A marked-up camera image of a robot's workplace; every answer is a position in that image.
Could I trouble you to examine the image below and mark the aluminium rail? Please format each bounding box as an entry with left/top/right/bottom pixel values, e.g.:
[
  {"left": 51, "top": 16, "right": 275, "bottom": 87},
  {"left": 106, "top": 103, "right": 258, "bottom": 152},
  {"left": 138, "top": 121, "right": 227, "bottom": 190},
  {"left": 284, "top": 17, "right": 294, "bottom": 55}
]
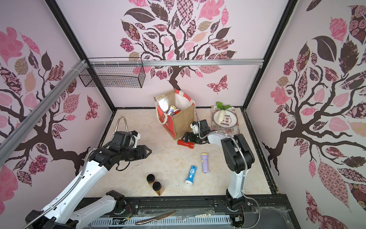
[
  {"left": 90, "top": 59, "right": 264, "bottom": 67},
  {"left": 1, "top": 60, "right": 87, "bottom": 165}
]

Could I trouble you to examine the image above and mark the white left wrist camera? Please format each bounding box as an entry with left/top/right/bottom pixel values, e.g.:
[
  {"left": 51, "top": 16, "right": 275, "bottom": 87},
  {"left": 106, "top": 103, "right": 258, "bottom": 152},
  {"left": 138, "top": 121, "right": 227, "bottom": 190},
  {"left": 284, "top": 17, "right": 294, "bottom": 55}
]
[{"left": 131, "top": 131, "right": 141, "bottom": 148}]

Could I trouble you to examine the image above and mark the black cap jar rear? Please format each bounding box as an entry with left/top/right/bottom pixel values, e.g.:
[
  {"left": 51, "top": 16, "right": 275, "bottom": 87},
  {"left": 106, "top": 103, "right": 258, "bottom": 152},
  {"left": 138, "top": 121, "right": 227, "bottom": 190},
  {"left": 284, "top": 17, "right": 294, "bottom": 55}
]
[{"left": 146, "top": 174, "right": 156, "bottom": 187}]

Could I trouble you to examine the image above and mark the blue flashlight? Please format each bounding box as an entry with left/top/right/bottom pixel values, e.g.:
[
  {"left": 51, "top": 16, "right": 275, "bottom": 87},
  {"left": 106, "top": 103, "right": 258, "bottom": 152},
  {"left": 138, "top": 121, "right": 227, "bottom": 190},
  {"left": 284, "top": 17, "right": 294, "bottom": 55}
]
[{"left": 185, "top": 165, "right": 197, "bottom": 186}]

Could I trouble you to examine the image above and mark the floral plate with radish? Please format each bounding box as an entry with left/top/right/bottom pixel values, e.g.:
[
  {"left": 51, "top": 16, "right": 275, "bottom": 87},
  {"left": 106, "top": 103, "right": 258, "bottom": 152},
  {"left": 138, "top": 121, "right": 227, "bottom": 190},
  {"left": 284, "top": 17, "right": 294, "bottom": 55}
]
[{"left": 211, "top": 105, "right": 240, "bottom": 135}]

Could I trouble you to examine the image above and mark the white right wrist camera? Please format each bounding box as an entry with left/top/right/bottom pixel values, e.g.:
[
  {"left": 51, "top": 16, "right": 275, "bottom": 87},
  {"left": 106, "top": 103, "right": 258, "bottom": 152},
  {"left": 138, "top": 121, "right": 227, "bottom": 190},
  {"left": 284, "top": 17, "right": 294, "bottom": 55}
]
[{"left": 190, "top": 122, "right": 200, "bottom": 134}]

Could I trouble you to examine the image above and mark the aluminium rail back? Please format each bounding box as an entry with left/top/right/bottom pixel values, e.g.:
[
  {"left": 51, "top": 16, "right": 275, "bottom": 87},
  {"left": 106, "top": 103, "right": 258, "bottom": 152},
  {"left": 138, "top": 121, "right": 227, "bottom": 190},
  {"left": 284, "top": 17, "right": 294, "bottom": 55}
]
[{"left": 90, "top": 59, "right": 264, "bottom": 67}]

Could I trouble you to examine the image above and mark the aluminium rail left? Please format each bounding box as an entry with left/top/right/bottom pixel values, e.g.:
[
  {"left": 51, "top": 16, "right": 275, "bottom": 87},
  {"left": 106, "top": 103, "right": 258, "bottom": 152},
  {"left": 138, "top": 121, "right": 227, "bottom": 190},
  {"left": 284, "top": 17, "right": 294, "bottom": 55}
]
[{"left": 1, "top": 60, "right": 87, "bottom": 165}]

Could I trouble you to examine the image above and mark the black wire basket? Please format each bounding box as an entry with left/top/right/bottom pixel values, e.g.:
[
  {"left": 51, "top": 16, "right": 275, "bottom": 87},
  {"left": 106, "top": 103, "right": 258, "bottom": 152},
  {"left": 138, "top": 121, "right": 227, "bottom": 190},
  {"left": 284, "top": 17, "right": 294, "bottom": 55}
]
[{"left": 79, "top": 57, "right": 146, "bottom": 88}]

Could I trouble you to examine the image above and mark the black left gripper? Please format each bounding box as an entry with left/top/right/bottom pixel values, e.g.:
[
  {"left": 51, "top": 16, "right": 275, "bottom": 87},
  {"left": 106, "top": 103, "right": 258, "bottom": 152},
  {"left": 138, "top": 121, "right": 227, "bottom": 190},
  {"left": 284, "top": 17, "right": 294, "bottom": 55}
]
[{"left": 120, "top": 145, "right": 152, "bottom": 161}]

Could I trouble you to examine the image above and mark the black cap jar front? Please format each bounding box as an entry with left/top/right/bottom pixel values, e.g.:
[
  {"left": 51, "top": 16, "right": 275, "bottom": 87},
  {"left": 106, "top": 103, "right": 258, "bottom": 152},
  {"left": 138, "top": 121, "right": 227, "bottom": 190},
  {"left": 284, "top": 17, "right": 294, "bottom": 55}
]
[{"left": 152, "top": 181, "right": 164, "bottom": 196}]

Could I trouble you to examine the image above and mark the wooden handled knife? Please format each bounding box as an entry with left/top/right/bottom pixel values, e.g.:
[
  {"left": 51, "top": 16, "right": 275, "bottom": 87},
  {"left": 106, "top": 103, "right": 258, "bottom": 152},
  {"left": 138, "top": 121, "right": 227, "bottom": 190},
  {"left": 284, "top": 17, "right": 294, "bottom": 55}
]
[{"left": 134, "top": 210, "right": 177, "bottom": 225}]

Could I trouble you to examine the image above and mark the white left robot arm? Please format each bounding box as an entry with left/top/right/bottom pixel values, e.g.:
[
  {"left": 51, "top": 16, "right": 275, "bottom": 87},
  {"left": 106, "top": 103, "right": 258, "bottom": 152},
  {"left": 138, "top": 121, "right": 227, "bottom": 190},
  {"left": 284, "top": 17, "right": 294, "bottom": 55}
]
[{"left": 25, "top": 131, "right": 152, "bottom": 229}]

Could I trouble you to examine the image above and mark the black cap jar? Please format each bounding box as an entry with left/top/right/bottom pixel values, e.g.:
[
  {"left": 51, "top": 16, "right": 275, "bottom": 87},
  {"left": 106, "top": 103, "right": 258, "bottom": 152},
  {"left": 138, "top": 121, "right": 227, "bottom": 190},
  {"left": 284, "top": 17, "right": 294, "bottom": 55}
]
[
  {"left": 146, "top": 174, "right": 156, "bottom": 187},
  {"left": 152, "top": 181, "right": 164, "bottom": 196}
]

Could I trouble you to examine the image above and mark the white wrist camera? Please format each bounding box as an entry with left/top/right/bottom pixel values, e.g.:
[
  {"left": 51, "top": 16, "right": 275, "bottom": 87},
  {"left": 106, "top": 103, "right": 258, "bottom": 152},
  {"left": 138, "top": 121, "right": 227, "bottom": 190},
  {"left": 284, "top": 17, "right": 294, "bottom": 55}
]
[
  {"left": 131, "top": 131, "right": 141, "bottom": 148},
  {"left": 190, "top": 122, "right": 200, "bottom": 134}
]

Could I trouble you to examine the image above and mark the white cable duct strip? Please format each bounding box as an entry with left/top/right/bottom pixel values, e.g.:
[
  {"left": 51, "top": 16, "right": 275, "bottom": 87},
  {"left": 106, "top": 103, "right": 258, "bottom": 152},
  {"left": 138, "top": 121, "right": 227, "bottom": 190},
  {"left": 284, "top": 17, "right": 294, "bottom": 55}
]
[{"left": 90, "top": 215, "right": 231, "bottom": 229}]

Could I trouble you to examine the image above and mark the red and brown tote bag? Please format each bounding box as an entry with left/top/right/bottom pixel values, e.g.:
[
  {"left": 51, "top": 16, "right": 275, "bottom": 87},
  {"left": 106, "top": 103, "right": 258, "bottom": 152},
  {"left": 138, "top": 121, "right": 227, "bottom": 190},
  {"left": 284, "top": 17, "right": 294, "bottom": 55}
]
[{"left": 154, "top": 90, "right": 195, "bottom": 140}]

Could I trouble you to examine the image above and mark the silver fork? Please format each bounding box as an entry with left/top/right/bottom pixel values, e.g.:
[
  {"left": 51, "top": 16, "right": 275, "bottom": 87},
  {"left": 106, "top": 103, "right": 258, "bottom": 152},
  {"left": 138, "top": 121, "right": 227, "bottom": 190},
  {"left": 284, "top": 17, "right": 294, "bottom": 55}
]
[{"left": 175, "top": 213, "right": 212, "bottom": 222}]

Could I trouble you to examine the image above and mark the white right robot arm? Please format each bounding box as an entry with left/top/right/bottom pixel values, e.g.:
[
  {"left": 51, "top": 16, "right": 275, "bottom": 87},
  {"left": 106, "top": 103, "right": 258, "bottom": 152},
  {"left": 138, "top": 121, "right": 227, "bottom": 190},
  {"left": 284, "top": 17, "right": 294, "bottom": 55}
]
[{"left": 177, "top": 120, "right": 255, "bottom": 211}]

